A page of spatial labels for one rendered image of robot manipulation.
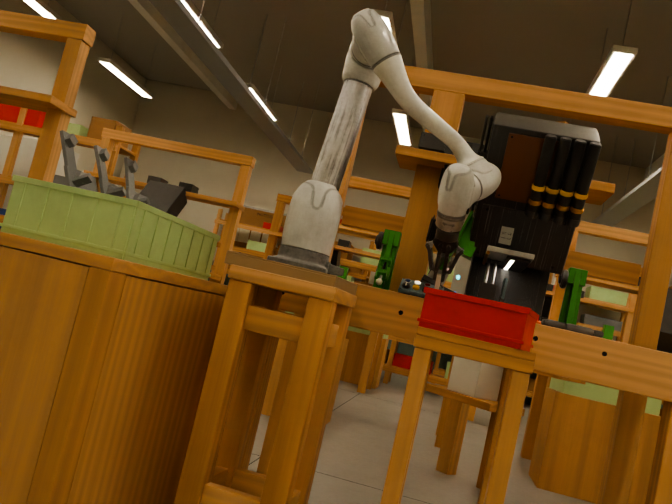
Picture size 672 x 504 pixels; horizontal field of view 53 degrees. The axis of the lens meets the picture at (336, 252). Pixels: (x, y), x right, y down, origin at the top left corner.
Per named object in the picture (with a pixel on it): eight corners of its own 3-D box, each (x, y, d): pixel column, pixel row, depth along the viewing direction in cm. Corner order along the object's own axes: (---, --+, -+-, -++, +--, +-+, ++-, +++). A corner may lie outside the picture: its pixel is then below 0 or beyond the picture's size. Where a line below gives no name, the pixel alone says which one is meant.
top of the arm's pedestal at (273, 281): (333, 301, 185) (337, 287, 185) (227, 277, 192) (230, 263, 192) (354, 308, 216) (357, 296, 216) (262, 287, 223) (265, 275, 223)
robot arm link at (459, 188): (457, 221, 209) (479, 210, 218) (466, 175, 201) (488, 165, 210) (428, 209, 215) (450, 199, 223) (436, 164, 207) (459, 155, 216)
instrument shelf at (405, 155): (614, 193, 269) (616, 184, 270) (394, 153, 287) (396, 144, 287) (600, 205, 294) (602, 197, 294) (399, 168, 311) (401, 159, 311)
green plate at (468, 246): (465, 269, 250) (491, 219, 251) (445, 259, 252) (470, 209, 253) (464, 272, 261) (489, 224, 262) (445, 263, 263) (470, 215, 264)
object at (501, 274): (538, 329, 259) (556, 243, 262) (460, 311, 265) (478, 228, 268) (533, 330, 277) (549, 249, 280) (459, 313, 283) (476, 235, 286)
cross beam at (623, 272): (637, 285, 283) (641, 264, 284) (340, 223, 308) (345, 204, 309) (634, 286, 288) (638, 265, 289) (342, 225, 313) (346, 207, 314)
